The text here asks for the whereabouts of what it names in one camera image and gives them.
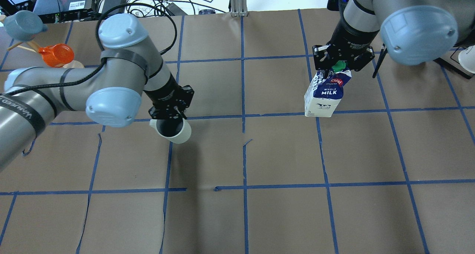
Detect tangled black table cables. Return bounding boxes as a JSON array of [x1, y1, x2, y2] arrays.
[[126, 0, 227, 17]]

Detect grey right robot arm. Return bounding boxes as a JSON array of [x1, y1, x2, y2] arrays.
[[312, 0, 475, 71]]

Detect black electronics box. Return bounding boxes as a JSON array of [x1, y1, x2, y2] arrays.
[[33, 0, 99, 24]]

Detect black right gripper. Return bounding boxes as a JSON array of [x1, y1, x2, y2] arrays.
[[312, 22, 375, 71]]

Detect orange cup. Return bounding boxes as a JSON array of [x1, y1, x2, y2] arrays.
[[38, 43, 75, 68]]

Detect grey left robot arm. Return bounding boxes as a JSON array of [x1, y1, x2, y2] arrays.
[[0, 13, 194, 170]]

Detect wooden mug tree stand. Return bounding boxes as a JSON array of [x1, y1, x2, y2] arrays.
[[7, 40, 84, 68]]

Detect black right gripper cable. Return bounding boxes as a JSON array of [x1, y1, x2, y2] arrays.
[[372, 44, 388, 79]]

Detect white cup at right edge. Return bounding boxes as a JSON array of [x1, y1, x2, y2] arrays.
[[458, 45, 475, 74]]

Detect aluminium frame post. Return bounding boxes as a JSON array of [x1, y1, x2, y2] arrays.
[[230, 0, 248, 17]]

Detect white HOME mug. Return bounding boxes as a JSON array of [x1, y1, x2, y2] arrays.
[[149, 117, 192, 144]]

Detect blue cup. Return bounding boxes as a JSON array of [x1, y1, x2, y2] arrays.
[[3, 10, 49, 42]]

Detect black power adapter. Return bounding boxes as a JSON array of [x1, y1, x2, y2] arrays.
[[101, 0, 128, 16]]

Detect blue white milk carton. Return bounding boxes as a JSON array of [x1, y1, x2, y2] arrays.
[[304, 61, 352, 117]]

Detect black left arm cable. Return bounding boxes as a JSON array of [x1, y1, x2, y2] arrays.
[[0, 3, 178, 97]]

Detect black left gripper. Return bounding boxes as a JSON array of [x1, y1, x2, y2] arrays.
[[144, 76, 194, 120]]

